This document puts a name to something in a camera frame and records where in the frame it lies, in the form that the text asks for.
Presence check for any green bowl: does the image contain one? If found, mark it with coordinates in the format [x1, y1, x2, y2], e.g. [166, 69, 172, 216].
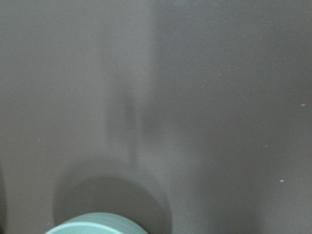
[47, 213, 147, 234]

